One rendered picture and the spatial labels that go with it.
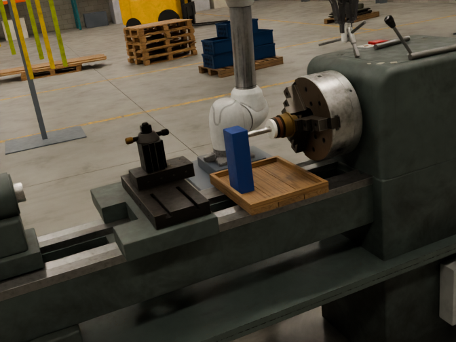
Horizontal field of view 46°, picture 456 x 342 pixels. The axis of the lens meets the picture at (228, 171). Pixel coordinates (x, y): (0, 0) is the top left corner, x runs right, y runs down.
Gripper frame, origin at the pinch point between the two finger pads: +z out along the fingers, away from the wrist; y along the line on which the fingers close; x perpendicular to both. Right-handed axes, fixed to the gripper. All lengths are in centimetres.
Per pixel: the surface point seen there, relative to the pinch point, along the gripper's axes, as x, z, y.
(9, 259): 21, 43, 135
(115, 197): -3, 42, 98
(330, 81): 19.4, 12.4, 21.3
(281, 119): 13.6, 23.2, 38.5
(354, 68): 17.0, 10.1, 9.1
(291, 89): 6.4, 15.3, 29.4
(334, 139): 27.2, 30.6, 25.7
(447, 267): 38, 91, -16
